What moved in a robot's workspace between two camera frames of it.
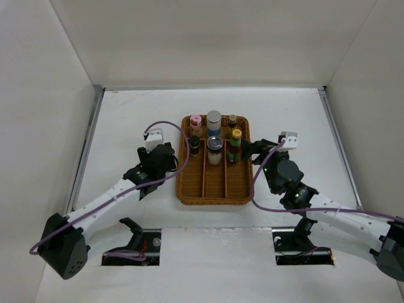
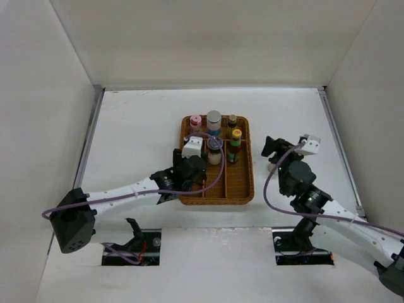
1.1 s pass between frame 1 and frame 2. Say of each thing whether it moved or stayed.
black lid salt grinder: stayed
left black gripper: moved
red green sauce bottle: stayed
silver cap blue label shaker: stayed
